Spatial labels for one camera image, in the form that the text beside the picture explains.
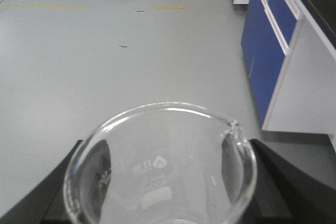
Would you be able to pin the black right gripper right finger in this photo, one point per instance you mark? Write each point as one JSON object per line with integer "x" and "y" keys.
{"x": 285, "y": 194}

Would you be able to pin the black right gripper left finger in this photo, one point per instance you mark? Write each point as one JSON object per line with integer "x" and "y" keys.
{"x": 45, "y": 203}

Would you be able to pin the clear 100ml glass beaker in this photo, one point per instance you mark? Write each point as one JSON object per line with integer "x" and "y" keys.
{"x": 166, "y": 162}

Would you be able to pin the blue and white lab cabinet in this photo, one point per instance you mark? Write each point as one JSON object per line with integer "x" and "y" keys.
{"x": 289, "y": 51}

